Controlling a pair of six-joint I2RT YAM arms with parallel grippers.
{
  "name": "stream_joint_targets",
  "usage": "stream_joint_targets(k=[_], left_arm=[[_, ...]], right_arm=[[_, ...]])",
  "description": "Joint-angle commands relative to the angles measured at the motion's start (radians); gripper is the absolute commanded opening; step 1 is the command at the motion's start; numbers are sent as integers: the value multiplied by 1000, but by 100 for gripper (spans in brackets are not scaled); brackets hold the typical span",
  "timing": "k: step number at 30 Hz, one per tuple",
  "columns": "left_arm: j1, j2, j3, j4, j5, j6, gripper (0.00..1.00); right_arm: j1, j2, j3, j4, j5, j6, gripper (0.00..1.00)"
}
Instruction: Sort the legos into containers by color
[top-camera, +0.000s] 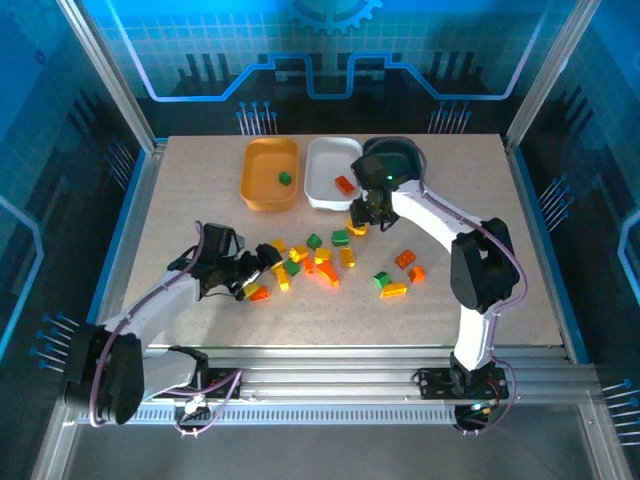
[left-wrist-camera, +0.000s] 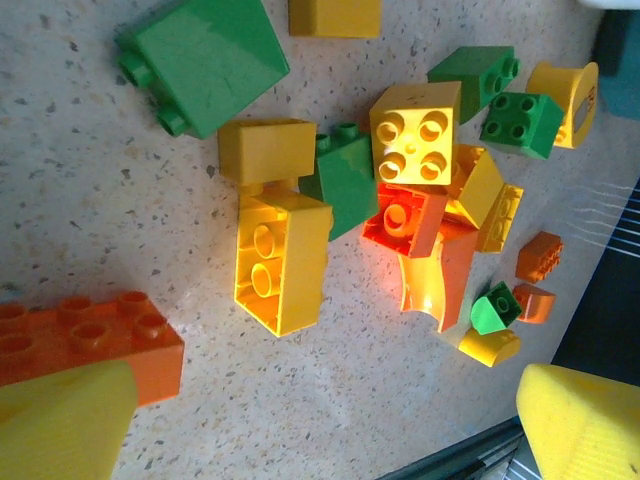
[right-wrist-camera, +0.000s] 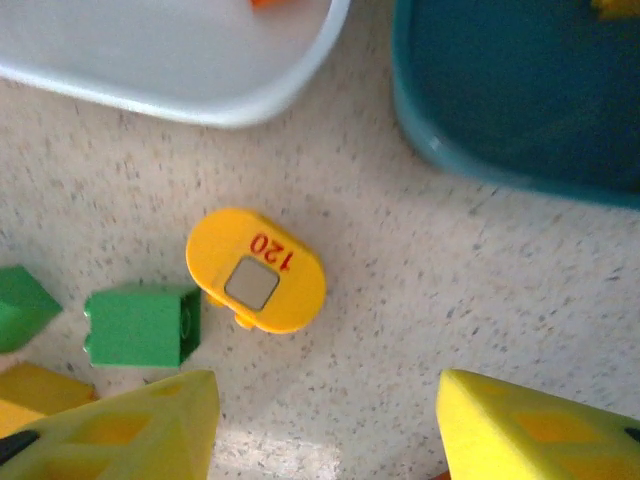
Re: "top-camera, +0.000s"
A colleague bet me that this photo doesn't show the long yellow lego brick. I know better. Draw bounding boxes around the long yellow lego brick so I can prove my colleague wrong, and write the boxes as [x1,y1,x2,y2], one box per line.
[271,263,292,293]

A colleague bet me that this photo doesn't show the orange arch lego brick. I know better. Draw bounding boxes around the orange arch lego brick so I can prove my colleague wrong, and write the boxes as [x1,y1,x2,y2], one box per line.
[315,262,341,288]

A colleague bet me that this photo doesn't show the dark teal plastic container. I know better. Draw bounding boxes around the dark teal plastic container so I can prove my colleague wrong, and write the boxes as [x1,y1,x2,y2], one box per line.
[361,135,427,186]

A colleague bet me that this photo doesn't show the white plastic container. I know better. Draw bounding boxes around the white plastic container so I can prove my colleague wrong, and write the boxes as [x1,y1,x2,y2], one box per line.
[303,136,364,212]

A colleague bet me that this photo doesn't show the orange plastic container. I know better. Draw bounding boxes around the orange plastic container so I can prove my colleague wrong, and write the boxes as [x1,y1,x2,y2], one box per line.
[239,137,301,214]

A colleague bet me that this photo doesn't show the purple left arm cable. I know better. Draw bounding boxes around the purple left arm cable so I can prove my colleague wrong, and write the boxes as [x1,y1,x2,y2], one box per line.
[88,219,246,439]

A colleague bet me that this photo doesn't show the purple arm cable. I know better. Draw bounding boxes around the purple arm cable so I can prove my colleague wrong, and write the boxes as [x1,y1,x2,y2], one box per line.
[369,137,527,436]
[88,219,246,439]

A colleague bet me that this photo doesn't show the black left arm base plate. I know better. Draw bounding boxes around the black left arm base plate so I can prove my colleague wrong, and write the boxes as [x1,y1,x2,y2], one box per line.
[151,367,245,401]

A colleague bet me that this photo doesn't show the aluminium side rail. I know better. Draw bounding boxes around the aluminium side rail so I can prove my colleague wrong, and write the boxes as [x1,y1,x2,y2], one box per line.
[502,134,581,364]
[84,139,169,364]

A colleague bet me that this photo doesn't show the wide aluminium frame rail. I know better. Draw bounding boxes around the wide aluminium frame rail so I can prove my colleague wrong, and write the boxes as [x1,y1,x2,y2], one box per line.
[59,347,601,404]

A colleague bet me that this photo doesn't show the slotted grey cable duct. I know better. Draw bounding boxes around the slotted grey cable duct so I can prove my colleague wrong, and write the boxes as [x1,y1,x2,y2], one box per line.
[77,403,464,426]

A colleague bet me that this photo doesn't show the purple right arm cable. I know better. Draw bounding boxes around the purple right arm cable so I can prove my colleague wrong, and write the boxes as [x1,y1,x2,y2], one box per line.
[369,137,527,436]

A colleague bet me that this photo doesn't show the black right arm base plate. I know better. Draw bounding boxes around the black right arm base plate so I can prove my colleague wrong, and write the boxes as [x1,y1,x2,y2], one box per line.
[412,367,510,401]

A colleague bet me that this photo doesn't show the aluminium frame post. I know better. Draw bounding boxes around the aluminium frame post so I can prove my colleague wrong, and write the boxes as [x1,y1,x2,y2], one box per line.
[55,0,170,154]
[503,0,604,154]

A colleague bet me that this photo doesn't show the coloured base wires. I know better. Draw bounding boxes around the coloured base wires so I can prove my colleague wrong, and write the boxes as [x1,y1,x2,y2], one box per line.
[464,377,505,419]

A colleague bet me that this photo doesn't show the aluminium frame strut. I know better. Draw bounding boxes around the aluminium frame strut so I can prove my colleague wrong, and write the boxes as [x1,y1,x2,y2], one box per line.
[29,399,84,480]
[577,399,634,480]

